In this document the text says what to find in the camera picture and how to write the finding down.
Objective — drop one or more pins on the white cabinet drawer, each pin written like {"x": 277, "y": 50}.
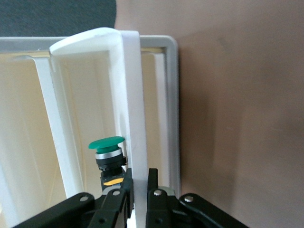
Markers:
{"x": 59, "y": 123}
{"x": 133, "y": 107}

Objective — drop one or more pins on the green push button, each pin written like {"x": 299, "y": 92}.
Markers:
{"x": 107, "y": 143}

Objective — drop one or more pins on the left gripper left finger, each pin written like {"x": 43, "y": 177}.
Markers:
{"x": 95, "y": 209}

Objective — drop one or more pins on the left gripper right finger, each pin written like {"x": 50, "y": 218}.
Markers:
{"x": 171, "y": 211}

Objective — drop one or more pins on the white drawer cabinet housing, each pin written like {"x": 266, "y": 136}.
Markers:
{"x": 172, "y": 95}

